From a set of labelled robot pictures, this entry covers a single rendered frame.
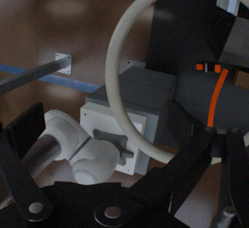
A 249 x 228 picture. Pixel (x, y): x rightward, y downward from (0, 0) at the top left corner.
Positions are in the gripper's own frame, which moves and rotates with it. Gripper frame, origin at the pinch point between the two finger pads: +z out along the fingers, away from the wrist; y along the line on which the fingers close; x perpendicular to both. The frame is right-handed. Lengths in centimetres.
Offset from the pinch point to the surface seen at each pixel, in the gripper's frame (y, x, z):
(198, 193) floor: 86, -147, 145
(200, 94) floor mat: 68, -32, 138
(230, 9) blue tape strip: 47, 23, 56
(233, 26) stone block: 49, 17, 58
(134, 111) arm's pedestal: 9, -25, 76
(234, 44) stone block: 54, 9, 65
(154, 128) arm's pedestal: 18, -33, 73
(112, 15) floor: -3, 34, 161
